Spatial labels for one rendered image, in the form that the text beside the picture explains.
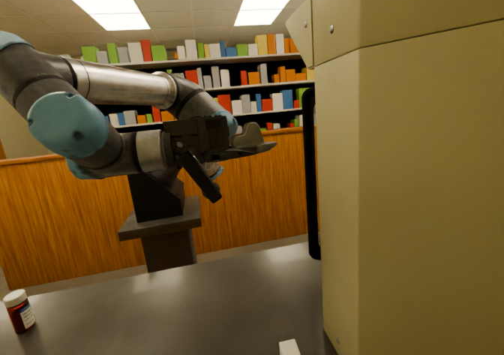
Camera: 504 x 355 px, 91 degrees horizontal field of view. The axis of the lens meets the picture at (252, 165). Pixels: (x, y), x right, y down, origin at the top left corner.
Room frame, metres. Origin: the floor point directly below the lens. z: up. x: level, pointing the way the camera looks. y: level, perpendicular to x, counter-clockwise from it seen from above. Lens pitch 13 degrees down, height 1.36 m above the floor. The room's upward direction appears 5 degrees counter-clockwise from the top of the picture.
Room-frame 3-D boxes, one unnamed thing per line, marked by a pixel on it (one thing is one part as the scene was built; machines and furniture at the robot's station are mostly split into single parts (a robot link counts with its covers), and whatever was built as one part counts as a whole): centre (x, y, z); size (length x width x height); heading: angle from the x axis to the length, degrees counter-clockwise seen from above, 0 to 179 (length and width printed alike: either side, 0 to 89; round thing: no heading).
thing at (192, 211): (1.09, 0.42, 0.92); 0.32 x 0.32 x 0.04; 12
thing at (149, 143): (0.46, 0.18, 1.30); 0.08 x 0.05 x 0.08; 11
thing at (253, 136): (0.48, -0.01, 1.30); 0.09 x 0.03 x 0.06; 101
